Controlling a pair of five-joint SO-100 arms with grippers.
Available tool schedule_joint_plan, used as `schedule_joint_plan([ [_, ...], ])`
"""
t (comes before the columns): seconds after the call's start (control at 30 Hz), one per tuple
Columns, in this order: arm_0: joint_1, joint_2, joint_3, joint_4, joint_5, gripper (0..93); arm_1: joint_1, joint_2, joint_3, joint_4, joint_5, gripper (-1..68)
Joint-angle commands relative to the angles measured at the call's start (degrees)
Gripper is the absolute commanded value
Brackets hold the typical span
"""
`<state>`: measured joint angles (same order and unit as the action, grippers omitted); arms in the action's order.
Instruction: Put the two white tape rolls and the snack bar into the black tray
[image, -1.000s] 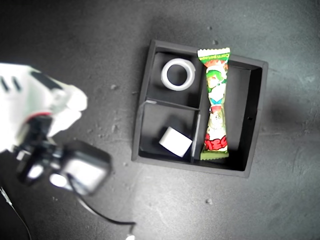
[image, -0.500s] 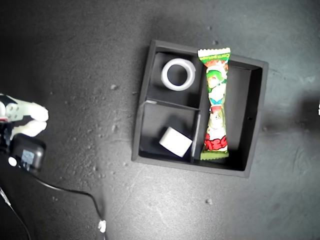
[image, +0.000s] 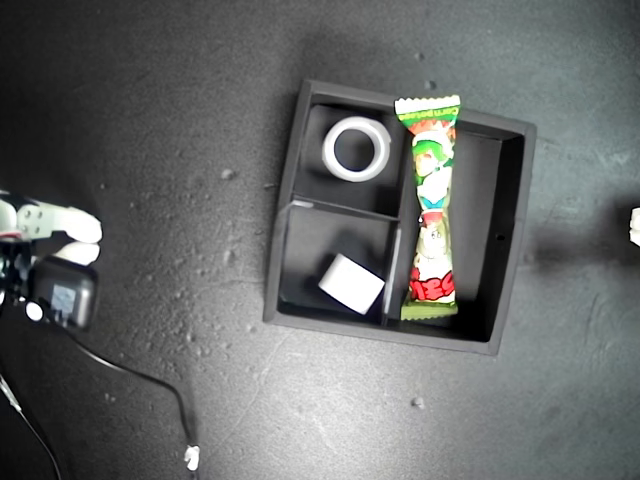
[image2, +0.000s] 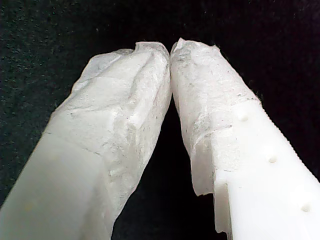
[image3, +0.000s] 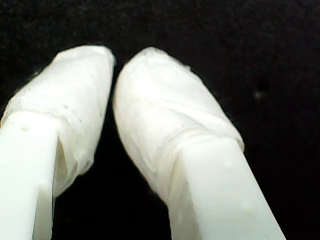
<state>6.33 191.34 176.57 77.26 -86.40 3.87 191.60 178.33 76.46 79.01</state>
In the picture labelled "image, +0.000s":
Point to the green printed snack bar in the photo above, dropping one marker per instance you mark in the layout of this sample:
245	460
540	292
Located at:
432	200

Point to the large white tape roll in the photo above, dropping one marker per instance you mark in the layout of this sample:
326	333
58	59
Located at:
328	155

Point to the small white tape roll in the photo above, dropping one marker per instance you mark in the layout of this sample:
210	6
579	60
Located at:
350	285

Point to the black tray with wells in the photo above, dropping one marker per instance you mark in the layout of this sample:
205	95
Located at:
340	235

